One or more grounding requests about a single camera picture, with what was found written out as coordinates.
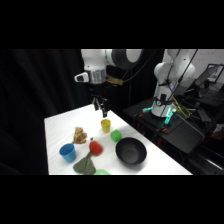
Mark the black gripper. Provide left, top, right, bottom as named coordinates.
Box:
left=89, top=82, right=110, bottom=118

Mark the yellow plastic cup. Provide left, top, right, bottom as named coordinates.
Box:
left=100, top=118, right=112, bottom=134

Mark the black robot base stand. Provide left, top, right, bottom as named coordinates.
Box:
left=122, top=96, right=214, bottom=156

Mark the black bowl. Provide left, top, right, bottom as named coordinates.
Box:
left=115, top=136, right=148, bottom=168

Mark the blue plastic cup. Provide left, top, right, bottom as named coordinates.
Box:
left=58, top=143, right=77, bottom=163

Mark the green cube block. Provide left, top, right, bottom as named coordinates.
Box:
left=110, top=129, right=123, bottom=143

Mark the brown plush toy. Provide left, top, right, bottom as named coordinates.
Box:
left=72, top=126, right=88, bottom=145

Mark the red cone toy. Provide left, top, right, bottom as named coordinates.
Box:
left=88, top=137, right=104, bottom=156

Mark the dark green knitted cloth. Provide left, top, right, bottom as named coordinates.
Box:
left=72, top=151, right=97, bottom=175

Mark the light green round object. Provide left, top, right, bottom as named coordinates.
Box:
left=93, top=169, right=111, bottom=176

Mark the black curtain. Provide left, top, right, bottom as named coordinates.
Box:
left=0, top=49, right=158, bottom=176

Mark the dark laptop computer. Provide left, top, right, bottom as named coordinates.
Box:
left=194, top=63, right=224, bottom=89

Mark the tan cable connector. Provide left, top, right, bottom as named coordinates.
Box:
left=106, top=75, right=124, bottom=86

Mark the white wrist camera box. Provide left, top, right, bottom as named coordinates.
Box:
left=73, top=71, right=90, bottom=84

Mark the yellow-green cable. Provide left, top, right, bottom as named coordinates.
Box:
left=171, top=96, right=196, bottom=120

